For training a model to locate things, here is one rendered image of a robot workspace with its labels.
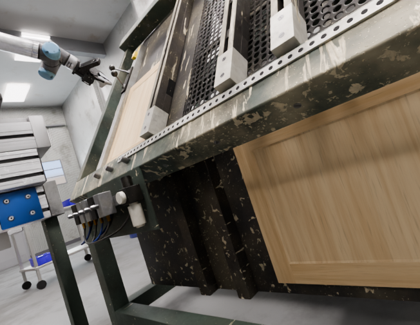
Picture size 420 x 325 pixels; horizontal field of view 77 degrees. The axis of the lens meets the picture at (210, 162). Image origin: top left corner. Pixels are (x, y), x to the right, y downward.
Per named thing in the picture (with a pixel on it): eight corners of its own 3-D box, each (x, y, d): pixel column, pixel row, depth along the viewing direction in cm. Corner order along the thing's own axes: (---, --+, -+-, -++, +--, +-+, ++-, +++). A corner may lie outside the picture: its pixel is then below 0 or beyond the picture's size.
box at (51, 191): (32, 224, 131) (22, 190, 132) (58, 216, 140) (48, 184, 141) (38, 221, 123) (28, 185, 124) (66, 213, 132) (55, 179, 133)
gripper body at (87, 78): (93, 80, 159) (73, 68, 152) (100, 69, 155) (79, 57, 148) (91, 87, 154) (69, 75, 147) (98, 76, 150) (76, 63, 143)
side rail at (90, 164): (94, 188, 158) (76, 182, 152) (136, 60, 209) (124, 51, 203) (98, 186, 154) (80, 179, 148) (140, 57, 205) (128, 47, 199)
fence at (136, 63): (102, 175, 138) (95, 172, 136) (142, 51, 182) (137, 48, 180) (106, 172, 135) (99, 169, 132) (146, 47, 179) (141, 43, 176)
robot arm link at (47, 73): (37, 64, 128) (46, 48, 132) (36, 76, 137) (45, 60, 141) (54, 73, 131) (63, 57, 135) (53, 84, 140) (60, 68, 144)
